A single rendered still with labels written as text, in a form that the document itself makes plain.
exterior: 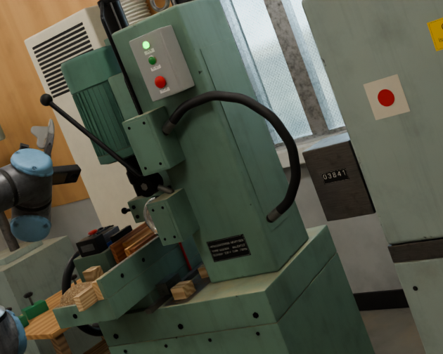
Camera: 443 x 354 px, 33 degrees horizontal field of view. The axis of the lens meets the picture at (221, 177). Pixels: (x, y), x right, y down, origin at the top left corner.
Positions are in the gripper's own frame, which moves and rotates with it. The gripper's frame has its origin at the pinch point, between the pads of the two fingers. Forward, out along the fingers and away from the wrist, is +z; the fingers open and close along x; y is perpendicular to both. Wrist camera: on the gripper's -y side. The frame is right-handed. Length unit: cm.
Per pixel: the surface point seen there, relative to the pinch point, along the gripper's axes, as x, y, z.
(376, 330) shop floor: 74, -171, 34
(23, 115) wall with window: 141, -23, 223
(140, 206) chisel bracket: 11.0, -32.0, -2.8
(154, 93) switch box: -29.7, -18.6, -10.0
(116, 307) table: 18.2, -25.8, -36.9
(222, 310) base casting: 7, -50, -42
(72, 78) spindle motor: -13.0, -3.2, 14.2
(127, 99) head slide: -17.4, -17.1, 4.6
